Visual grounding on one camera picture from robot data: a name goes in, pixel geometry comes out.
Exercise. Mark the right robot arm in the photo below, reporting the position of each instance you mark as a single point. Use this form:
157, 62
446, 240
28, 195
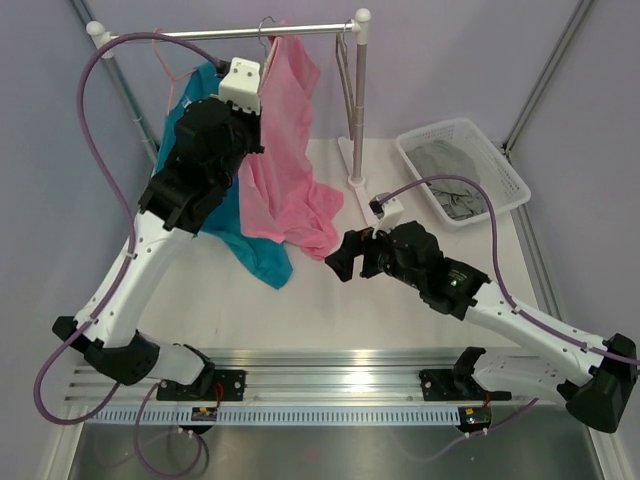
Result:
592, 377

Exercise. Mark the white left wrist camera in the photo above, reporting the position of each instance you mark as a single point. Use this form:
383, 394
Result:
240, 86

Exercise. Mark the grey cloth in basket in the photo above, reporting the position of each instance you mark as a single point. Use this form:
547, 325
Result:
459, 200

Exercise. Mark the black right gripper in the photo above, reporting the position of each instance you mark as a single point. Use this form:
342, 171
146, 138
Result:
342, 260

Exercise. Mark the teal t shirt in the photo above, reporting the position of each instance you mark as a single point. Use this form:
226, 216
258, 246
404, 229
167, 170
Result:
266, 260

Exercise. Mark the slotted white cable duct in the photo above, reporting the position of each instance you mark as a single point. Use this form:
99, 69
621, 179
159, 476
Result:
280, 416

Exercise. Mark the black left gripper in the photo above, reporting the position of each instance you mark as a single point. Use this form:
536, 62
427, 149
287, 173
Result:
253, 120

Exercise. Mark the grey velvet hanger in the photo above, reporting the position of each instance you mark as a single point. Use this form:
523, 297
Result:
347, 84

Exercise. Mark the pink wire hanger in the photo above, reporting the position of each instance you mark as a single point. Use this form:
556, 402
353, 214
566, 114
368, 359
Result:
174, 79

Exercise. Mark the cream hanger with metal hook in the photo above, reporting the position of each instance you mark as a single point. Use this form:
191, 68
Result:
266, 41

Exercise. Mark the white and metal clothes rack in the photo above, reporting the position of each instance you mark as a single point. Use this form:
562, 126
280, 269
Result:
359, 26

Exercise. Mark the white plastic basket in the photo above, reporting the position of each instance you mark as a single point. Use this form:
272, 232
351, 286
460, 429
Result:
501, 187

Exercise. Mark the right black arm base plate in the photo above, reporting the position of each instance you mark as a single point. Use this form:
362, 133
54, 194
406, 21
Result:
444, 385

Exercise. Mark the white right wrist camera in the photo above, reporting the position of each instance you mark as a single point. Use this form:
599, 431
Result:
388, 214

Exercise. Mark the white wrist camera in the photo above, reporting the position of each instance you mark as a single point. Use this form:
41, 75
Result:
240, 86
388, 214

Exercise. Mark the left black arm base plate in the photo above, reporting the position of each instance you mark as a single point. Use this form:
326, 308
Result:
212, 385

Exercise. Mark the pink t shirt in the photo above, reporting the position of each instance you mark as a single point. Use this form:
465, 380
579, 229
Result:
279, 196

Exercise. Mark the aluminium mounting rail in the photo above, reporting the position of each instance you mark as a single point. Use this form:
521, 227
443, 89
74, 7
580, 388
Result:
337, 378

